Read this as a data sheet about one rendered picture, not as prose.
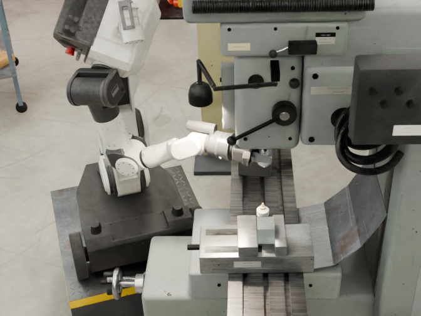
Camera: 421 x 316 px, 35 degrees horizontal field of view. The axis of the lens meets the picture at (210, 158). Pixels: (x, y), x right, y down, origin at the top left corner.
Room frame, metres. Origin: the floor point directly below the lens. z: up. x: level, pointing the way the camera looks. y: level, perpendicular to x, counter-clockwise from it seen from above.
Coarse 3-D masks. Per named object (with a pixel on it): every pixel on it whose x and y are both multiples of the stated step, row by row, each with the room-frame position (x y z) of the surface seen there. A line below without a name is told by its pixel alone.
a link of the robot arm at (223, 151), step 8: (224, 136) 1.78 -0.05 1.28; (216, 144) 1.77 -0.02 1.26; (224, 144) 1.76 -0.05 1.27; (216, 152) 1.76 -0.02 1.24; (224, 152) 1.75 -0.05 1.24; (232, 152) 1.74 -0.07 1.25; (240, 152) 1.73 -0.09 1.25; (248, 152) 1.71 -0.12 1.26; (232, 160) 1.74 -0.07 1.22; (240, 160) 1.73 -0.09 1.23; (248, 160) 1.70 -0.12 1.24
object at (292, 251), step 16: (288, 224) 1.64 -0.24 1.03; (304, 224) 1.63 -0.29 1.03; (208, 240) 1.58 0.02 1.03; (224, 240) 1.58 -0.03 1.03; (288, 240) 1.56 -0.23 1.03; (304, 240) 1.56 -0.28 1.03; (208, 256) 1.51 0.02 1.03; (224, 256) 1.50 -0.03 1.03; (240, 256) 1.50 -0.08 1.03; (256, 256) 1.50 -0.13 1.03; (272, 256) 1.50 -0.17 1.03; (288, 256) 1.49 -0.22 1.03; (304, 256) 1.49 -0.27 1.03; (208, 272) 1.50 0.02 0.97; (224, 272) 1.50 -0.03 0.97; (240, 272) 1.50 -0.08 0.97; (256, 272) 1.50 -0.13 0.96; (272, 272) 1.49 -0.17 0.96; (288, 272) 1.49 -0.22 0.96
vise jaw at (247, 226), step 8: (240, 216) 1.64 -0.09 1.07; (248, 216) 1.64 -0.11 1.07; (240, 224) 1.60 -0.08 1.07; (248, 224) 1.60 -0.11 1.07; (256, 224) 1.60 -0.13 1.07; (240, 232) 1.57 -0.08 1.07; (248, 232) 1.56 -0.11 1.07; (256, 232) 1.56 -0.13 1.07; (240, 240) 1.53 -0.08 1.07; (248, 240) 1.53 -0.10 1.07; (256, 240) 1.53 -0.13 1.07; (240, 248) 1.50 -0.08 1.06; (248, 248) 1.50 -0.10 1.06; (256, 248) 1.50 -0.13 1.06
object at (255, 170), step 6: (240, 162) 2.00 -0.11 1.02; (240, 168) 2.00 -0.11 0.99; (246, 168) 2.00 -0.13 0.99; (252, 168) 2.00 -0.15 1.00; (258, 168) 1.99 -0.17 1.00; (264, 168) 1.99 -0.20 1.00; (270, 168) 1.99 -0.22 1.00; (240, 174) 2.00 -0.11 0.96; (246, 174) 2.00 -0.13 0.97; (252, 174) 2.00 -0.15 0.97; (258, 174) 1.99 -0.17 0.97; (264, 174) 1.99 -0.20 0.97; (270, 174) 1.99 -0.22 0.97
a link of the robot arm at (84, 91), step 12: (72, 84) 1.89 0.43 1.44; (84, 84) 1.87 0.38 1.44; (96, 84) 1.85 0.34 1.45; (72, 96) 1.86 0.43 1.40; (84, 96) 1.85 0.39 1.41; (96, 96) 1.83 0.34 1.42; (96, 108) 1.84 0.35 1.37; (108, 108) 1.85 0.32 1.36; (96, 120) 1.85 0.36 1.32; (108, 120) 1.85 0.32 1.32
